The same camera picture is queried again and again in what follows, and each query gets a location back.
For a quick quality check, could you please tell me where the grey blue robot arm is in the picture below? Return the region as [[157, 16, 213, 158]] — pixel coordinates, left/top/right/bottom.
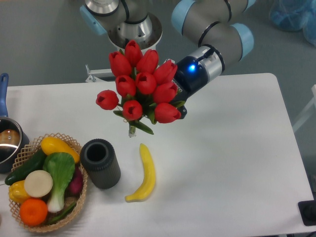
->
[[80, 0, 254, 101]]

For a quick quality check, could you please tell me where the yellow bell pepper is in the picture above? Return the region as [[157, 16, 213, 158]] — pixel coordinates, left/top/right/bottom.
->
[[9, 180, 31, 204]]

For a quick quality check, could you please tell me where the green bok choy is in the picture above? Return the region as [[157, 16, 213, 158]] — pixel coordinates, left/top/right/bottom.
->
[[43, 152, 75, 213]]

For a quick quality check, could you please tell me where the dark grey ribbed vase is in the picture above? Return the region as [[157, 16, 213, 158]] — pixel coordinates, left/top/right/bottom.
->
[[79, 139, 121, 189]]

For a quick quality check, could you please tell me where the woven wicker basket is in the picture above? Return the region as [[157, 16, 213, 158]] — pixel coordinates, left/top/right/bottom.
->
[[9, 133, 88, 233]]

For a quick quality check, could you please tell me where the black device at edge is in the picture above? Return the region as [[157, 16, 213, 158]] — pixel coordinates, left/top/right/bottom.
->
[[298, 200, 316, 226]]

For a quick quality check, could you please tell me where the blue handled saucepan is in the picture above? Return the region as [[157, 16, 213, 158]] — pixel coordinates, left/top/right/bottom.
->
[[0, 73, 29, 174]]

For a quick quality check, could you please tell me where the yellow banana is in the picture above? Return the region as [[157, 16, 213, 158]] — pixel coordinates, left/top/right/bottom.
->
[[125, 143, 156, 202]]

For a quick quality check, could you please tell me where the green chili pepper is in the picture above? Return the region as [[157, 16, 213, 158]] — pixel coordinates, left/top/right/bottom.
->
[[46, 202, 77, 225]]

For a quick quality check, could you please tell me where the red tulip bouquet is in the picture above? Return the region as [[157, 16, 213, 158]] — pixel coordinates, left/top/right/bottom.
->
[[96, 40, 185, 137]]

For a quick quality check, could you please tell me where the yellow squash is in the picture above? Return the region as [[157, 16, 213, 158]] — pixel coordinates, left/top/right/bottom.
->
[[40, 137, 80, 163]]

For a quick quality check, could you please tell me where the white round radish slice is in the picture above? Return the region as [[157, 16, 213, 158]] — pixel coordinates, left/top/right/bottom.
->
[[24, 170, 53, 198]]

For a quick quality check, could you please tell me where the purple red onion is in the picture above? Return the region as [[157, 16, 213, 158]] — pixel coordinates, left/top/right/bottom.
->
[[68, 166, 83, 195]]

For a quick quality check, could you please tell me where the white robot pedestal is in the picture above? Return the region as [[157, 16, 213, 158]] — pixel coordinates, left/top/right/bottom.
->
[[85, 13, 162, 82]]

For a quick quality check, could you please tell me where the orange fruit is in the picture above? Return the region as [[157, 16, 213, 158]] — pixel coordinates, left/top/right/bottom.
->
[[19, 198, 48, 226]]

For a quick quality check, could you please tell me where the white frame at right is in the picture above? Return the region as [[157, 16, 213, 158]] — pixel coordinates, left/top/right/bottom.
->
[[292, 84, 316, 133]]

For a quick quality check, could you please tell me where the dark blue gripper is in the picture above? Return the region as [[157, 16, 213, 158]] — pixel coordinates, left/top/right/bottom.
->
[[171, 56, 208, 104]]

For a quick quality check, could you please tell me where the dark green cucumber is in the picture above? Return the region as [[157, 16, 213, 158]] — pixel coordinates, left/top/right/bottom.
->
[[4, 149, 47, 186]]

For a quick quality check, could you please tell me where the blue plastic bag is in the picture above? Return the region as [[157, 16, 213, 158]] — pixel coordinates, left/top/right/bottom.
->
[[269, 0, 316, 46]]

